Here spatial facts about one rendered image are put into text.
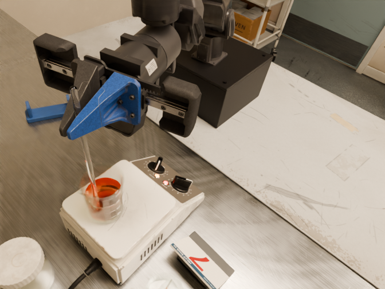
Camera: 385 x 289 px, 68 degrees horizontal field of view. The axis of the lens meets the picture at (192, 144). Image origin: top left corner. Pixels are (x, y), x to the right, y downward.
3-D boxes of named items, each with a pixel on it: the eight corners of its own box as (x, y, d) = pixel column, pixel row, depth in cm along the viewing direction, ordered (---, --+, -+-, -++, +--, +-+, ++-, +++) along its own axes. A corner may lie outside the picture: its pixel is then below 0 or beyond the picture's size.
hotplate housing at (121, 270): (153, 163, 58) (154, 135, 52) (204, 202, 53) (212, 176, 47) (52, 241, 45) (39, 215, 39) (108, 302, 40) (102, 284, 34)
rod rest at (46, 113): (74, 105, 66) (71, 92, 63) (77, 114, 64) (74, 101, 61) (26, 113, 62) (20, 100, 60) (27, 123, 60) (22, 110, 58)
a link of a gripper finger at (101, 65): (162, 80, 29) (160, 109, 32) (84, 53, 30) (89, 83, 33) (154, 90, 28) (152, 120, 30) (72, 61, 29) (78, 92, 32)
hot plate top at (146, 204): (124, 160, 47) (124, 156, 47) (179, 204, 43) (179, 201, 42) (59, 206, 40) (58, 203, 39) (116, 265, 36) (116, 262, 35)
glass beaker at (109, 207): (117, 188, 43) (113, 153, 37) (133, 217, 40) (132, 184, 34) (77, 204, 40) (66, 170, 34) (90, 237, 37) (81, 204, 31)
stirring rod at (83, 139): (98, 204, 39) (73, 83, 24) (101, 207, 39) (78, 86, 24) (94, 207, 38) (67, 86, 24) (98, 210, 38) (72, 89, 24)
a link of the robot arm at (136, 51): (221, 57, 32) (211, 100, 37) (78, 11, 35) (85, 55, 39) (195, 97, 27) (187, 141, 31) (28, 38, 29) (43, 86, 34)
